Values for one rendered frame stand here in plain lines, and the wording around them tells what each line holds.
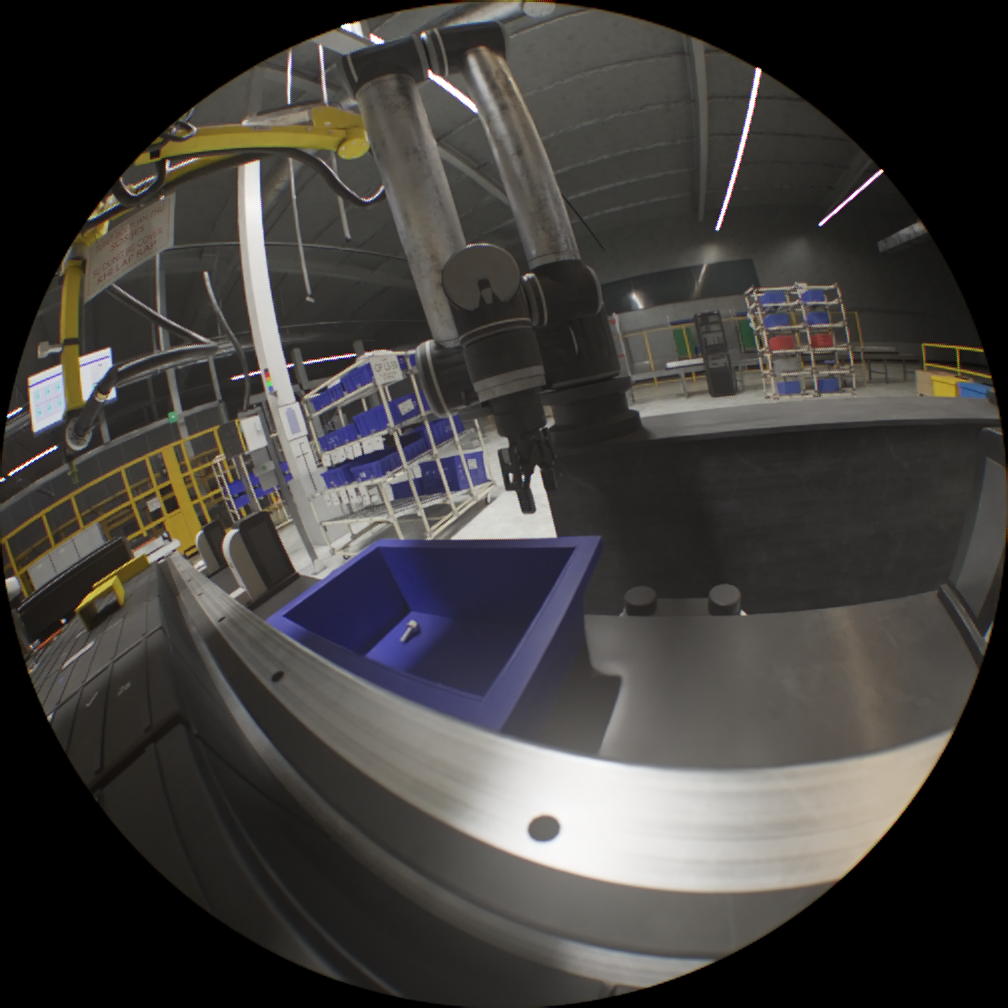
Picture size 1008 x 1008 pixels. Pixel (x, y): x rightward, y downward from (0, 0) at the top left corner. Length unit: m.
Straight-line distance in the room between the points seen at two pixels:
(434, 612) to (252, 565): 0.38
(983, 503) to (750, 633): 0.21
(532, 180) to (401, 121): 0.32
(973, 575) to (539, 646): 0.32
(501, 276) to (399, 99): 0.56
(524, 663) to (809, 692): 0.18
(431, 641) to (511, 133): 0.82
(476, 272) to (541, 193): 0.28
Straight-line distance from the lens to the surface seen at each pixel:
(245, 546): 0.62
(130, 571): 0.90
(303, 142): 1.20
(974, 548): 0.33
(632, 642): 0.26
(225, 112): 11.07
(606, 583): 0.93
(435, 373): 0.76
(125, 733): 0.18
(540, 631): 0.16
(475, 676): 0.26
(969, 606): 0.34
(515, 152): 0.75
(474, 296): 0.47
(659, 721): 0.22
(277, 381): 4.46
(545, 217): 0.69
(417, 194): 0.78
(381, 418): 2.71
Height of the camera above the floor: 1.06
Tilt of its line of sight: 18 degrees down
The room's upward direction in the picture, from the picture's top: 16 degrees counter-clockwise
